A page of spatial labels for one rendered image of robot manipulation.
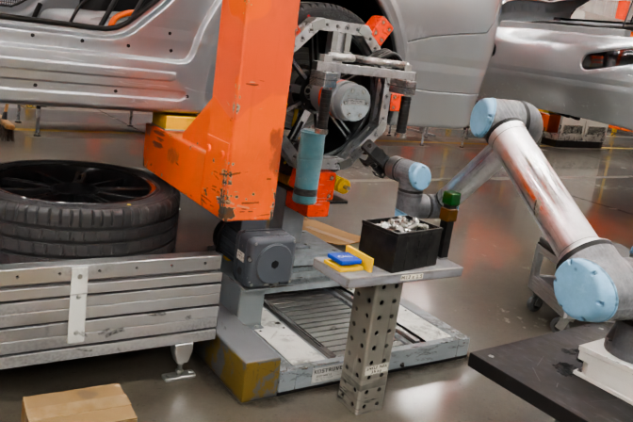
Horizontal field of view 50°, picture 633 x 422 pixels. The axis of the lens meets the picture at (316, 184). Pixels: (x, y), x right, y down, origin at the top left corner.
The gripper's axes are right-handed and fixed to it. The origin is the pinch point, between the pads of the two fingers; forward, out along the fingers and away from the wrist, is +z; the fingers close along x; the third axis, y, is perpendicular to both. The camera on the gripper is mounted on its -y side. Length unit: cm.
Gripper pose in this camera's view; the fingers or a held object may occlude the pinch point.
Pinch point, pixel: (359, 152)
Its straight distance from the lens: 269.9
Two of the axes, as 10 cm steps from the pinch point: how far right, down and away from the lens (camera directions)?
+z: -5.4, -2.5, 8.0
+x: 6.8, -6.9, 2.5
